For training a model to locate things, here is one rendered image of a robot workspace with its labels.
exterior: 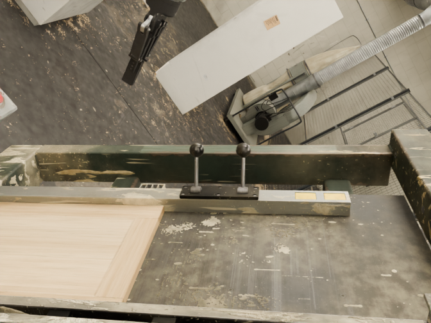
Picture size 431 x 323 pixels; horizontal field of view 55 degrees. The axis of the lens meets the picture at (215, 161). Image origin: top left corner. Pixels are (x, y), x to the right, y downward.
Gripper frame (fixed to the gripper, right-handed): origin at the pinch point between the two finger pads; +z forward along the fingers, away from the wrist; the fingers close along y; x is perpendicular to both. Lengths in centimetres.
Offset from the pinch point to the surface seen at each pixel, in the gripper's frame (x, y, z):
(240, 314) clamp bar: -46, -44, 7
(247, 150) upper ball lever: -34.7, -0.6, 1.6
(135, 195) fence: -16.6, -8.1, 26.0
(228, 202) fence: -37.6, -6.4, 13.8
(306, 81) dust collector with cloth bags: -81, 538, 95
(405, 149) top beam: -70, 14, -16
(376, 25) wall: -155, 816, -10
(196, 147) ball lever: -23.4, -1.8, 7.6
